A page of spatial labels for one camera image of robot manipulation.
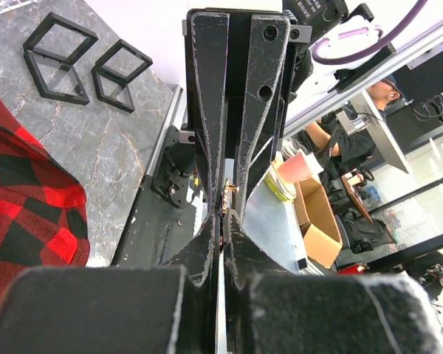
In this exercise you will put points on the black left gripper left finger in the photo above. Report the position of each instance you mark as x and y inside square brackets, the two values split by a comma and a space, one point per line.
[194, 327]

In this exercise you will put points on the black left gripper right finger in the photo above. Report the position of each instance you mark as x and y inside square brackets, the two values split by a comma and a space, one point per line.
[245, 265]

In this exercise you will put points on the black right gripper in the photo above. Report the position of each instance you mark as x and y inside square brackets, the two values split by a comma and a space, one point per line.
[240, 67]

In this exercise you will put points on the red black plaid shirt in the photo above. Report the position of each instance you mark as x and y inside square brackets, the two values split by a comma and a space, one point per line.
[42, 206]

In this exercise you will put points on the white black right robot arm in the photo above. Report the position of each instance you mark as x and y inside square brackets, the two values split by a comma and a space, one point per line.
[339, 36]

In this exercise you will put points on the brown cardboard box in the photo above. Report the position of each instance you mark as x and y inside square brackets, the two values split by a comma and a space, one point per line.
[321, 235]

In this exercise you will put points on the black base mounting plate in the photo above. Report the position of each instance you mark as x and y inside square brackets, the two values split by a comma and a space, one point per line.
[155, 230]

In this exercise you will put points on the pink cup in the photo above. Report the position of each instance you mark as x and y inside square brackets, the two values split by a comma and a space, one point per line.
[295, 169]

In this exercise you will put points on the seated person in background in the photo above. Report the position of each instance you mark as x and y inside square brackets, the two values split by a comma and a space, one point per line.
[350, 151]

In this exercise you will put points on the black wire frame stand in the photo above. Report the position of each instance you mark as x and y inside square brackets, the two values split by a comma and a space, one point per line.
[54, 74]
[110, 79]

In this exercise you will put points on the aluminium frame rail front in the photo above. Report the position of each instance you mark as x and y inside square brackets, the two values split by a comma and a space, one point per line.
[327, 102]

